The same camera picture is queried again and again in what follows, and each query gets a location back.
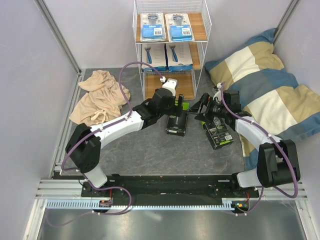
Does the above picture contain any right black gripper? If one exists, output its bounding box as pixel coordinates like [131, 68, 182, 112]
[185, 93, 228, 124]

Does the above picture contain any Harry's razor box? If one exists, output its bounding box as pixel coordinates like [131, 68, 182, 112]
[141, 43, 167, 72]
[165, 42, 193, 71]

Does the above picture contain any Gillette razor white card pack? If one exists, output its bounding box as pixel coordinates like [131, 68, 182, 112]
[164, 13, 195, 43]

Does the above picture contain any blue Gillette razor blister pack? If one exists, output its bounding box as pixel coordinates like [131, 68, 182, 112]
[140, 12, 166, 42]

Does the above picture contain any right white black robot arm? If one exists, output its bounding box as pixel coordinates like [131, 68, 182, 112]
[188, 90, 301, 197]

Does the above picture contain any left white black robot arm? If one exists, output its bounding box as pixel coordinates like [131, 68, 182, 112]
[65, 87, 184, 197]

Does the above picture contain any black green razor box portrait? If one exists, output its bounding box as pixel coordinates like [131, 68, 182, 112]
[201, 116, 234, 150]

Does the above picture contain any black green Gillette razor box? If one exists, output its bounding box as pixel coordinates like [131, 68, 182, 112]
[166, 102, 190, 137]

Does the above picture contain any beige crumpled cloth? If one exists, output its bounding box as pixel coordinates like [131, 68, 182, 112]
[69, 70, 131, 127]

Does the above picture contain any blue beige checkered pillow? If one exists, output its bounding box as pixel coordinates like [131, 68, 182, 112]
[204, 27, 320, 171]

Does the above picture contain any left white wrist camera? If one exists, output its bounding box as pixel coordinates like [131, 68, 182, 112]
[161, 78, 178, 96]

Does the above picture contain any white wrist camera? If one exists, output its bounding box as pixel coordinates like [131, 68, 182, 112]
[161, 78, 178, 96]
[212, 82, 225, 104]

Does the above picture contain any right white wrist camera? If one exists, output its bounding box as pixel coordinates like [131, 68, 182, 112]
[212, 82, 225, 104]

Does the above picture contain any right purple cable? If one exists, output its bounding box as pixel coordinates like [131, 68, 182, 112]
[217, 81, 300, 218]

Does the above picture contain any purple cable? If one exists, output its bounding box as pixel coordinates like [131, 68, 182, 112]
[46, 61, 166, 227]
[217, 81, 300, 218]

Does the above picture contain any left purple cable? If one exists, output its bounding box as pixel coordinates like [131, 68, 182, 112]
[46, 61, 166, 227]

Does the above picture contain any white wire wooden shelf unit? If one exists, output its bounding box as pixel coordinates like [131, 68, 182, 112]
[132, 0, 212, 100]

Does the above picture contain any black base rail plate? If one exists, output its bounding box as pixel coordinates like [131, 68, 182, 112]
[81, 174, 259, 205]

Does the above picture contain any light blue slotted cable duct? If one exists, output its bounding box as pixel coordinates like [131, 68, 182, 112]
[46, 198, 244, 211]

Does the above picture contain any aluminium frame rail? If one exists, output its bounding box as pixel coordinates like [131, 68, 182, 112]
[34, 0, 82, 75]

